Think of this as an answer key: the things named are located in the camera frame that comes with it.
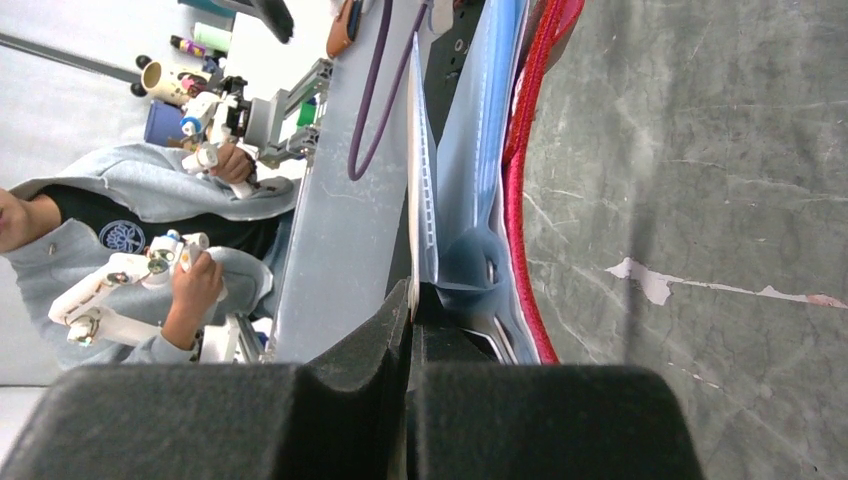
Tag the dark blue cup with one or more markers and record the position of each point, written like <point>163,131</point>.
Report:
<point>162,126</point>

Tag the operator left hand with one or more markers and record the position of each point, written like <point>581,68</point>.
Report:
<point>194,292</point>

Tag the panda decorated cup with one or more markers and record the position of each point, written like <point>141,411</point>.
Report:
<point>167,82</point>

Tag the white teleoperation handle left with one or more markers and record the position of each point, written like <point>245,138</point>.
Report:
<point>83,310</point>

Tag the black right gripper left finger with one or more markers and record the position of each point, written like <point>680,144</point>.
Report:
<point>335,417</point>

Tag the operator grey sleeve forearm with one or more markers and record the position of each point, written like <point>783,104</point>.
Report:
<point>149,180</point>

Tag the red leather card holder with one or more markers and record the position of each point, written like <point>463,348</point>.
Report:
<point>484,281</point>

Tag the aluminium frame bracket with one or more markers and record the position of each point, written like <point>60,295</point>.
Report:
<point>287,126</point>

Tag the white teleoperation handle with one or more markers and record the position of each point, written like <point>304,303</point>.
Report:
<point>212,120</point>
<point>83,310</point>

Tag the operator grey hoodie torso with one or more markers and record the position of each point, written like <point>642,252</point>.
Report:
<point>133,253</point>

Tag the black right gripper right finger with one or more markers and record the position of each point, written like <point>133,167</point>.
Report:
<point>470,417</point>

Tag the operator right hand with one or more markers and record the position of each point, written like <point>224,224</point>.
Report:
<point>234,165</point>

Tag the white teleoperation handle right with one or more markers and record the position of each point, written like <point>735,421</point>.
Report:
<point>212,120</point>

